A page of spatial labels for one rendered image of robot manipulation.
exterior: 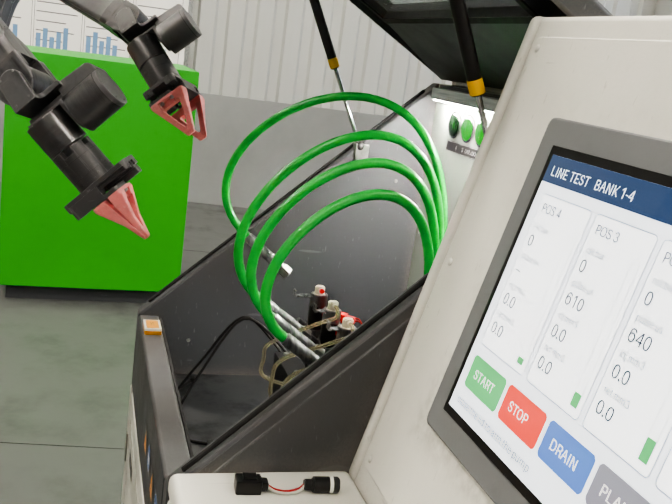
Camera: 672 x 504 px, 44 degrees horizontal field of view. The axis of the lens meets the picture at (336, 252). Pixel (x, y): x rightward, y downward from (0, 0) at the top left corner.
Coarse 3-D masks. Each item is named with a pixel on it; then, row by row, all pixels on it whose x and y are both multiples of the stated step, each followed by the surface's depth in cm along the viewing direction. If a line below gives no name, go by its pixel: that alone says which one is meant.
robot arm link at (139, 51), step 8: (144, 32) 147; (152, 32) 148; (136, 40) 146; (144, 40) 146; (152, 40) 147; (160, 40) 146; (128, 48) 147; (136, 48) 146; (144, 48) 146; (152, 48) 146; (160, 48) 147; (168, 48) 147; (136, 56) 146; (144, 56) 145; (152, 56) 145; (136, 64) 147; (144, 64) 146
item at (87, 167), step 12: (84, 144) 109; (60, 156) 109; (72, 156) 109; (84, 156) 109; (96, 156) 110; (132, 156) 114; (60, 168) 110; (72, 168) 109; (84, 168) 109; (96, 168) 110; (108, 168) 111; (120, 168) 109; (72, 180) 110; (84, 180) 109; (96, 180) 109; (108, 180) 110; (84, 192) 109; (72, 204) 110
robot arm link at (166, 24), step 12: (120, 12) 150; (132, 12) 148; (168, 12) 148; (180, 12) 145; (120, 24) 148; (132, 24) 147; (144, 24) 148; (156, 24) 148; (168, 24) 145; (180, 24) 144; (192, 24) 145; (132, 36) 149; (168, 36) 145; (180, 36) 145; (192, 36) 146; (180, 48) 147
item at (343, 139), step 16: (320, 144) 121; (336, 144) 121; (400, 144) 124; (304, 160) 121; (432, 176) 127; (432, 192) 128; (256, 208) 121; (240, 224) 121; (240, 240) 121; (240, 256) 122; (240, 272) 122; (272, 304) 125; (288, 320) 126
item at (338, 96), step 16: (320, 96) 137; (336, 96) 136; (352, 96) 136; (368, 96) 136; (288, 112) 138; (400, 112) 135; (256, 128) 139; (416, 128) 136; (240, 144) 140; (432, 144) 136; (432, 160) 136; (224, 176) 141; (224, 192) 142; (224, 208) 143
